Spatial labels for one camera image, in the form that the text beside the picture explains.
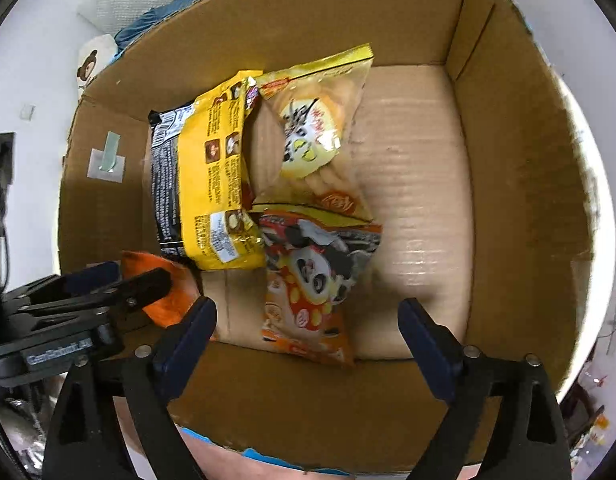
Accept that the plain orange snack packet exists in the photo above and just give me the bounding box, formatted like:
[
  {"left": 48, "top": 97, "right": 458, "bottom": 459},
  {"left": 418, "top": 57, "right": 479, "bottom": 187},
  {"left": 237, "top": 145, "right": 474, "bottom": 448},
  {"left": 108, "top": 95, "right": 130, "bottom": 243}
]
[{"left": 120, "top": 251, "right": 204, "bottom": 328}]

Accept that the cardboard box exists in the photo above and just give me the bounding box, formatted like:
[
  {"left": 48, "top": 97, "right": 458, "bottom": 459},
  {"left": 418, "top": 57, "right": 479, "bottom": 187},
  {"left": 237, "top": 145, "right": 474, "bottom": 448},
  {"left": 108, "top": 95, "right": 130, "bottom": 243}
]
[{"left": 55, "top": 0, "right": 614, "bottom": 476}]

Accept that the blue bed sheet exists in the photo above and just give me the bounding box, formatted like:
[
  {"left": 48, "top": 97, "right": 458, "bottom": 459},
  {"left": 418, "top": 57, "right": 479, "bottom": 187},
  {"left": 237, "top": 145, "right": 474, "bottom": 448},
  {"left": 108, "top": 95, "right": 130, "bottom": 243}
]
[{"left": 113, "top": 0, "right": 229, "bottom": 53}]

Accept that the bear print pillow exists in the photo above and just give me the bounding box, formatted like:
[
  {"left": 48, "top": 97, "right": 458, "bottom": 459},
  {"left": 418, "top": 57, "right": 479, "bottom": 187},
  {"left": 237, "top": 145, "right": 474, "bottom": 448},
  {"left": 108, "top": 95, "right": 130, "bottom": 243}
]
[{"left": 77, "top": 35, "right": 119, "bottom": 92}]

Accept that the yellow and black snack packet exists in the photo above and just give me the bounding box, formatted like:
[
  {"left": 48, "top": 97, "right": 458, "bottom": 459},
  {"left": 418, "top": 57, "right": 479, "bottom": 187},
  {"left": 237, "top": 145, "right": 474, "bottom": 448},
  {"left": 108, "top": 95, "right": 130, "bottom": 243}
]
[{"left": 148, "top": 70, "right": 266, "bottom": 272}]

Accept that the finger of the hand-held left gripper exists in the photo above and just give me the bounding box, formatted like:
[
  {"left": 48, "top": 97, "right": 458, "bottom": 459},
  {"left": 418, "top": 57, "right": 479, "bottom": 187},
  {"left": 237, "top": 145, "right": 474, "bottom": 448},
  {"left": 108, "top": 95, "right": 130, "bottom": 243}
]
[
  {"left": 3, "top": 260, "right": 123, "bottom": 307},
  {"left": 18, "top": 267, "right": 173, "bottom": 333}
]

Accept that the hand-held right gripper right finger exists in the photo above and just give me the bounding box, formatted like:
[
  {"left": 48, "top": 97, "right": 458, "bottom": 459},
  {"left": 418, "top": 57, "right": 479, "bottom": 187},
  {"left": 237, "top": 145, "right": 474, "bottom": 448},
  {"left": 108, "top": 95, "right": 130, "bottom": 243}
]
[{"left": 397, "top": 297, "right": 574, "bottom": 480}]

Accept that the orange panda snack packet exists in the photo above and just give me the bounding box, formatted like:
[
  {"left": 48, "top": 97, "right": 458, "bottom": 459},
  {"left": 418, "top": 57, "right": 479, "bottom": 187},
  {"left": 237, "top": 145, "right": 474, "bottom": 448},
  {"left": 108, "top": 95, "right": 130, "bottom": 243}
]
[{"left": 250, "top": 205, "right": 384, "bottom": 368}]

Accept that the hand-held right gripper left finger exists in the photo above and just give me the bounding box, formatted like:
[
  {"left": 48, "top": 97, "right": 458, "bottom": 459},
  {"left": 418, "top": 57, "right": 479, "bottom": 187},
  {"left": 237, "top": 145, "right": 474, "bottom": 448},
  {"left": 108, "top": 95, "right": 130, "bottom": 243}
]
[{"left": 40, "top": 296, "right": 219, "bottom": 480}]

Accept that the yellow panda snack packet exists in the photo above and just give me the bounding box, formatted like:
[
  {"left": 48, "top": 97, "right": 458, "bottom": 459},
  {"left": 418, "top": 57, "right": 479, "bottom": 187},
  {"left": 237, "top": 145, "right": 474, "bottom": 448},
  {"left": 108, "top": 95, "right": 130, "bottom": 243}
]
[{"left": 250, "top": 44, "right": 376, "bottom": 223}]

